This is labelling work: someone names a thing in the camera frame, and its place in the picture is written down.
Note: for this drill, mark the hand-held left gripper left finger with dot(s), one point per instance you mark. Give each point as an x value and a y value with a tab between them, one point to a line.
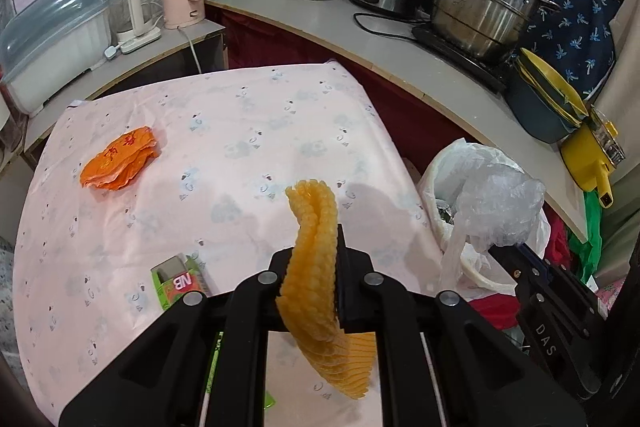
275	263

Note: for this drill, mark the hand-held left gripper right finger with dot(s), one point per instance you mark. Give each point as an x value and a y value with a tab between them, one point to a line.
344	267

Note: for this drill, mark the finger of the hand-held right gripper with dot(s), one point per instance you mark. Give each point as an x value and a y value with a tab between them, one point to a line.
517	274
560	279

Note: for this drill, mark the yellow foam net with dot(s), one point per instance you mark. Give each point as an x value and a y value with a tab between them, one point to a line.
310	267

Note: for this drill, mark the clear plastic bag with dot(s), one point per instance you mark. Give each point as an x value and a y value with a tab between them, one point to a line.
495	202

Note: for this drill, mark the trash bin with white bag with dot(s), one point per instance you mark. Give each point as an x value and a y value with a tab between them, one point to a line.
450	167

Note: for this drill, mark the orange printed plastic bag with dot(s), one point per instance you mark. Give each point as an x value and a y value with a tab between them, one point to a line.
117	157

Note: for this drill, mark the red cloth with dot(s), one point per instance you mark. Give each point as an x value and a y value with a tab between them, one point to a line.
557	239

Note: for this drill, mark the green plastic bag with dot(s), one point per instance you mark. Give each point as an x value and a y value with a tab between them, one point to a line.
592	232

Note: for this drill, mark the green carton box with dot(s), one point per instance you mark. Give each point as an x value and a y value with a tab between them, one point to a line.
175	284

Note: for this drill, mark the yellow saucepan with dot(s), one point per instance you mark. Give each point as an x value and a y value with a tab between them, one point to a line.
582	157

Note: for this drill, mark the stacked yellow and blue bowls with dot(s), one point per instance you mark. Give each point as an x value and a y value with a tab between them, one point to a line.
537	112

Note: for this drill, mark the dark red cabinet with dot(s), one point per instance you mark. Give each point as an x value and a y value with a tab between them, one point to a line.
400	107

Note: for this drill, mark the yellow plate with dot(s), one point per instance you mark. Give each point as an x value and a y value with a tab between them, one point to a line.
550	77

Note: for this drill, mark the black induction cooker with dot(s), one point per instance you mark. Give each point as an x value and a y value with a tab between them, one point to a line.
480	67

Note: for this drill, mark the blue patterned cloth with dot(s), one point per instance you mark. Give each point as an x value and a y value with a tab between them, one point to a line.
575	32

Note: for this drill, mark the large steel steamer pot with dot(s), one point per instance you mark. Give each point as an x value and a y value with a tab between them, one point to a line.
480	17

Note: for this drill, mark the white glass kettle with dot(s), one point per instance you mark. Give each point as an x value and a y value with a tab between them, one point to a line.
135	12

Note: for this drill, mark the covered white dish drainer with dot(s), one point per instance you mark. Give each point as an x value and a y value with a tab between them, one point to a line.
55	42

